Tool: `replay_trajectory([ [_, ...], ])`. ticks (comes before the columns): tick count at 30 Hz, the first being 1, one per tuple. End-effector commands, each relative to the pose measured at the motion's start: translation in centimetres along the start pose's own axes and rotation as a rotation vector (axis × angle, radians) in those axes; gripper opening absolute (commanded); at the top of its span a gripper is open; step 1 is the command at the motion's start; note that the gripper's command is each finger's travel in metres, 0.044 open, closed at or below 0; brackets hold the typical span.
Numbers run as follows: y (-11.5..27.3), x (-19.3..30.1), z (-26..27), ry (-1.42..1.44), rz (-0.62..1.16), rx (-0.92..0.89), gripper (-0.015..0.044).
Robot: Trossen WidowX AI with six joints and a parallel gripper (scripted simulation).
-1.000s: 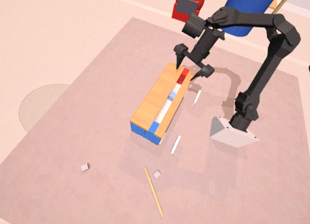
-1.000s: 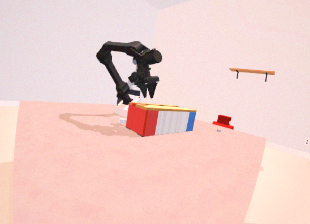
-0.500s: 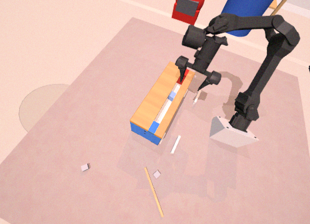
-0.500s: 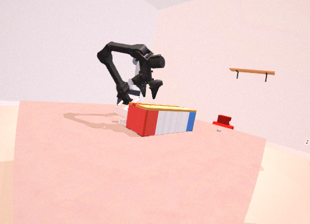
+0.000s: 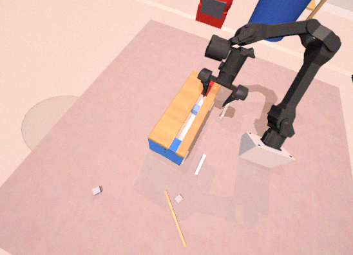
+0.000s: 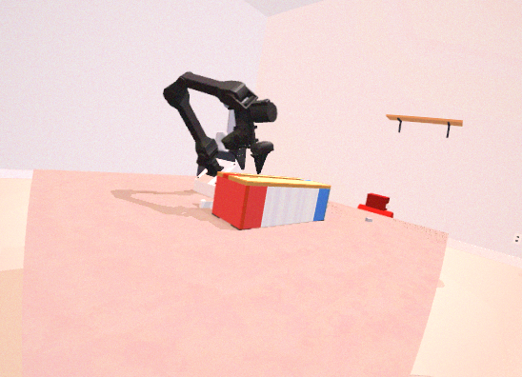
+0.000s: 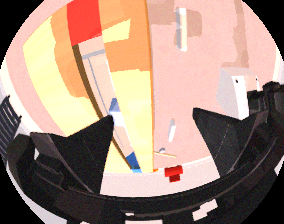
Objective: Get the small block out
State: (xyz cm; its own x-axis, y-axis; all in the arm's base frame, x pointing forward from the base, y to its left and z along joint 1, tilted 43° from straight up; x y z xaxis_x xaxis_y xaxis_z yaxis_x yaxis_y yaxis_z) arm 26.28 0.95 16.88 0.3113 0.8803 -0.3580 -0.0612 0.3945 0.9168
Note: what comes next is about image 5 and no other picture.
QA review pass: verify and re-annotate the small light blue block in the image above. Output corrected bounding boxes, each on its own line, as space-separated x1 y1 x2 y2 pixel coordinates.
191 104 201 116

